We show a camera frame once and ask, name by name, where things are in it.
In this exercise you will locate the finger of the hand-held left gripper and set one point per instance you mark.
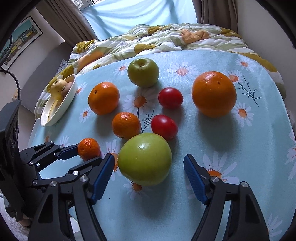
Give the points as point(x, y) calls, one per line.
point(78, 170)
point(69, 150)

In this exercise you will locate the brown kiwi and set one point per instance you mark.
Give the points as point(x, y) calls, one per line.
point(68, 85)

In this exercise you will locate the yellow-brown apple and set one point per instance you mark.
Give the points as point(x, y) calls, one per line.
point(57, 89)

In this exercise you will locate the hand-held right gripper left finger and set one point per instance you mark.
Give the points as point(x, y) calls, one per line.
point(103, 178)

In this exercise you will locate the white bowl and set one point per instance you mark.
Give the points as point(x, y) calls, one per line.
point(60, 109)

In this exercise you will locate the small mandarin orange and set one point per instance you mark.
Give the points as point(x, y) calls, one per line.
point(89, 148)

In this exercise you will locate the medium orange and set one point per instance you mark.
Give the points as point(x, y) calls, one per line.
point(103, 98)

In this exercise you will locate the small green apple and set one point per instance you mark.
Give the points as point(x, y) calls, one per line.
point(143, 71)

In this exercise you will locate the brown curtain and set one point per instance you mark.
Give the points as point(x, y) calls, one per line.
point(215, 14)
point(69, 18)

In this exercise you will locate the large green apple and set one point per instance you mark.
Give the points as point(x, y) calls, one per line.
point(144, 160)

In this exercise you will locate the large orange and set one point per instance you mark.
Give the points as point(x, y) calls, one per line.
point(214, 93)

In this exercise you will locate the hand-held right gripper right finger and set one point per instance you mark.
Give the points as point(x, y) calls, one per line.
point(195, 180)

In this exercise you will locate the grey patterned bedsheet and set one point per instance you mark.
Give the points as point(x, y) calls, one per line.
point(63, 66)

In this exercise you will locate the blue daisy tablecloth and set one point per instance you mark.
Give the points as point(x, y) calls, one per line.
point(231, 139)

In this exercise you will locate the framed wall picture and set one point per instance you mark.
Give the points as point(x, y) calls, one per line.
point(20, 39)

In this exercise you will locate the light blue window curtain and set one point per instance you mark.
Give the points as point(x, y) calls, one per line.
point(138, 16)

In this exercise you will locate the striped floral quilt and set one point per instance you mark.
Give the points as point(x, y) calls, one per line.
point(161, 39)

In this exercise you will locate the red tomato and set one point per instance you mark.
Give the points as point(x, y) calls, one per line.
point(170, 97)
point(164, 127)

